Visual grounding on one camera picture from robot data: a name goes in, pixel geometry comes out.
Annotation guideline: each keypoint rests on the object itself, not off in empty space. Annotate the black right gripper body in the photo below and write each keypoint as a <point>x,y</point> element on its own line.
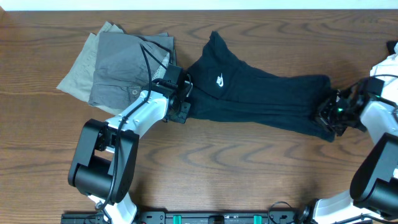
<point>336,117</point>

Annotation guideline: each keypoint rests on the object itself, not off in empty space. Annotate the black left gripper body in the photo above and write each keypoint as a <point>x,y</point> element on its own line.
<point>181,111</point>

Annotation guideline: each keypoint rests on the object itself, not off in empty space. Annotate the black t-shirt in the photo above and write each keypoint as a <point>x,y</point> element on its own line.
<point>227,89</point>

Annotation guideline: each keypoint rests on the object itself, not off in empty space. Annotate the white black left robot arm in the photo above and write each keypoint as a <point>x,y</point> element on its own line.
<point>105,157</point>

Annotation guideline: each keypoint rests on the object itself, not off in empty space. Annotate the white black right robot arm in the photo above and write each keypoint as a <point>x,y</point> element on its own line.
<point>372,196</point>

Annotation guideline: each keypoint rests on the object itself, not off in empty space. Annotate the white garment pile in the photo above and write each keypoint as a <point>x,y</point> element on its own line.
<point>387,71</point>

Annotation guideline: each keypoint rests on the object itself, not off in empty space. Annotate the folded dark grey shorts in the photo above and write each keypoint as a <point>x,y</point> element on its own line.
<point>124,64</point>

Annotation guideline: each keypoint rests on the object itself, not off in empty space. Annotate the folded beige shorts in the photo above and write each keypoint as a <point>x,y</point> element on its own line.
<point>78,82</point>

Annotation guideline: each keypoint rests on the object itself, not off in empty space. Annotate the green rail clamp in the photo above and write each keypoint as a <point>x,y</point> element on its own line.
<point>257,219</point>
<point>177,219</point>

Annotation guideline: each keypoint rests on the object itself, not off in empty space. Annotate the black aluminium mounting rail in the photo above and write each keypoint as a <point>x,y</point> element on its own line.
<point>280,216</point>

